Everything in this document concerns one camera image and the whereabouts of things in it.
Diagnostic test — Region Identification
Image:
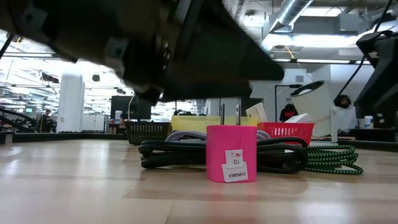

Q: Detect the black coiled cable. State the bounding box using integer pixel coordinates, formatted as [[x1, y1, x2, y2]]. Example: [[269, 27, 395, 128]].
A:
[[138, 136, 309, 174]]

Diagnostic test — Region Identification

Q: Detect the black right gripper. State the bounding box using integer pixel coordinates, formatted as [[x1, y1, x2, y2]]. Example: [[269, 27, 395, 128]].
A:
[[354, 32, 398, 129]]

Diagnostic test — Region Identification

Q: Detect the black computer monitor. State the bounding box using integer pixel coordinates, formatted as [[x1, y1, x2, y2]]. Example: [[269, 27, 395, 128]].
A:
[[110, 95, 152, 121]]

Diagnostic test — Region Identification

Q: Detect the green braided cable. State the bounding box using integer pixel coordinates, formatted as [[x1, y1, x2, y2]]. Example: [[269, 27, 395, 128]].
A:
[[303, 144, 364, 175]]

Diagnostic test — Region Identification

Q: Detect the black monitor row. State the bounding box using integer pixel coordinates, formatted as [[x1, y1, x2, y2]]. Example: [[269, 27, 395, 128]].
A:
[[355, 105, 395, 129]]

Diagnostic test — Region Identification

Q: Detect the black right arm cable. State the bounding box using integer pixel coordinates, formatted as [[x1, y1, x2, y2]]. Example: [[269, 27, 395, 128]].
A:
[[333, 0, 393, 102]]

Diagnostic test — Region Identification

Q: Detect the yellow plastic bin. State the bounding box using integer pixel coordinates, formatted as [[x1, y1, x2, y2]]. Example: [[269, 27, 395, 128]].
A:
[[170, 115, 259, 134]]

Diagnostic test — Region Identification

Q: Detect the black plastic bin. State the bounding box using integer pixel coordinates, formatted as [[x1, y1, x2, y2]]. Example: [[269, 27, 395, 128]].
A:
[[125, 120, 172, 146]]

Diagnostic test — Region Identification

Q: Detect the pink wall charger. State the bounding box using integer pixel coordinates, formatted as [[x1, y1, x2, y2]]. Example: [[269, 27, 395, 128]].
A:
[[205, 104, 258, 184]]

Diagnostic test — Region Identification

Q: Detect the silver ventilation duct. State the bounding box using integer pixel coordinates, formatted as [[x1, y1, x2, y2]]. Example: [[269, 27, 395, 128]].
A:
[[269, 0, 314, 34]]

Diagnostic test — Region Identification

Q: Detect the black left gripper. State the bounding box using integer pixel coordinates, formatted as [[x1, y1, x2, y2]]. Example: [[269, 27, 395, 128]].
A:
[[104, 0, 285, 106]]

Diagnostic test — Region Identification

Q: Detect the white square pillar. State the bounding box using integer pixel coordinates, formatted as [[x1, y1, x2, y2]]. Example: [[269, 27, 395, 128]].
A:
[[57, 70, 85, 134]]

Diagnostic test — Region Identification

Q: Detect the red plastic bin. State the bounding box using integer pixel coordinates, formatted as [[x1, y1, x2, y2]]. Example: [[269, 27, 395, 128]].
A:
[[257, 121, 315, 146]]

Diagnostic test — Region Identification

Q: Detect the narrow white box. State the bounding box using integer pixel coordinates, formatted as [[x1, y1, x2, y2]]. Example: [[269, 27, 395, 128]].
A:
[[284, 113, 313, 124]]

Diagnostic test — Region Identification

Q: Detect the person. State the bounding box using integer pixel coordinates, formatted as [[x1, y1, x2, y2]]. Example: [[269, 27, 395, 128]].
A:
[[41, 108, 53, 133], [333, 95, 358, 133], [279, 103, 299, 123]]

